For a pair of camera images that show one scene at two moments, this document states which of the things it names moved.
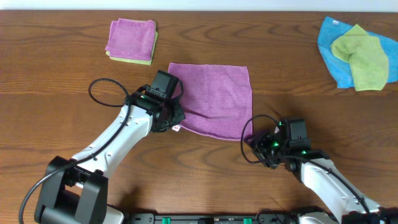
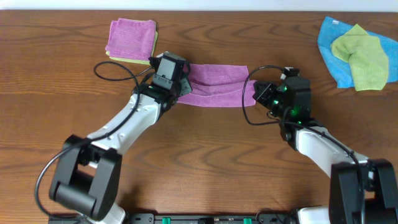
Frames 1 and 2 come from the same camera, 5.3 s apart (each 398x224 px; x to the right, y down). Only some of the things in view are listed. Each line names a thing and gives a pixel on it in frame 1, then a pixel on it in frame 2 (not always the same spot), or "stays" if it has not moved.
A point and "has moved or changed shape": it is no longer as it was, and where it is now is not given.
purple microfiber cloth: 216,99 has moved or changed shape
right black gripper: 259,141 → 260,97
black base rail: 262,218 stays
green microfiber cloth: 368,61 stays
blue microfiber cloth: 331,30 stays
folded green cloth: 135,60 stays
